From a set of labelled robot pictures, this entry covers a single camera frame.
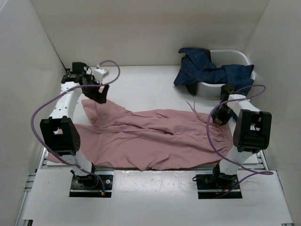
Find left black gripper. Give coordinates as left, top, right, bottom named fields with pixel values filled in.
left=83, top=74, right=110, bottom=105

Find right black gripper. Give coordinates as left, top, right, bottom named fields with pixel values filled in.
left=211, top=104, right=235, bottom=126

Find pink trousers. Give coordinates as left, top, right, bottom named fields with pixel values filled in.
left=47, top=98, right=232, bottom=170

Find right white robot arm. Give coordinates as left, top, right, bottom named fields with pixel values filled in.
left=211, top=83, right=272, bottom=188

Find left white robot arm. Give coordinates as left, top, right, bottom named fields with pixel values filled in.
left=40, top=62, right=109, bottom=189

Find dark blue jeans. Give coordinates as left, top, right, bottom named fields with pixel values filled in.
left=174, top=48, right=254, bottom=89

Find white plastic basket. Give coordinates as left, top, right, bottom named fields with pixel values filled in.
left=197, top=49, right=256, bottom=99

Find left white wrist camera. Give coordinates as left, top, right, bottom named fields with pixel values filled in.
left=93, top=67, right=109, bottom=80

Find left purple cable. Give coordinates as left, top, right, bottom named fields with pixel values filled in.
left=31, top=60, right=121, bottom=189

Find purple cable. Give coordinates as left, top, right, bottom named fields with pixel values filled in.
left=206, top=84, right=274, bottom=196
left=31, top=60, right=121, bottom=189

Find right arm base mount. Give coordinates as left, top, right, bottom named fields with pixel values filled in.
left=192, top=174, right=243, bottom=200

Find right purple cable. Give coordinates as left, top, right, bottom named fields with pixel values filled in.
left=206, top=84, right=274, bottom=196

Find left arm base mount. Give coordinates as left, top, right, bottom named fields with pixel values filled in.
left=69, top=169, right=114, bottom=198

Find aluminium left rail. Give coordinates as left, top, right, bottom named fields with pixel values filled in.
left=35, top=147, right=48, bottom=172

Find aluminium front rail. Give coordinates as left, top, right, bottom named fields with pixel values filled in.
left=24, top=163, right=269, bottom=192

